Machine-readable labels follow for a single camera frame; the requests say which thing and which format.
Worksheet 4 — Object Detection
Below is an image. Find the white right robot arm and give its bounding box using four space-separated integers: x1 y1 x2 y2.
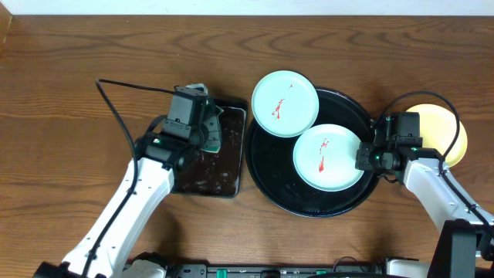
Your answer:
355 141 493 277

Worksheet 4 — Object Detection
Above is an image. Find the green yellow sponge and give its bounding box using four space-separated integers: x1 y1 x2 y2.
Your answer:
201 103 223 153

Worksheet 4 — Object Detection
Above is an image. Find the black cable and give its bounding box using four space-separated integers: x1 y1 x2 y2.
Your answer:
80 78 177 278
372 90 494 240

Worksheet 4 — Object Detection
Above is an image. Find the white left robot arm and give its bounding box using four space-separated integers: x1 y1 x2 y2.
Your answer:
34 98 225 277

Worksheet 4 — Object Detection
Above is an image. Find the left black cable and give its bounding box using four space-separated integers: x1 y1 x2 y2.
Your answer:
80 78 177 278

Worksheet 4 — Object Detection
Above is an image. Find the light green plate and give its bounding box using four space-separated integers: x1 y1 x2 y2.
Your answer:
252 70 320 137
293 124 364 192

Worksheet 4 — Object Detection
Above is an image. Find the black rectangular water tray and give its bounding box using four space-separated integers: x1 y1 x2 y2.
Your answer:
171 98 248 198

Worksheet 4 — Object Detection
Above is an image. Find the yellow plate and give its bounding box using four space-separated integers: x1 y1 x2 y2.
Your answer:
407 103 468 167

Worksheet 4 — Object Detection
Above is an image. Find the right black cable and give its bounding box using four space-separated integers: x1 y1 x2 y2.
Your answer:
372 90 494 240

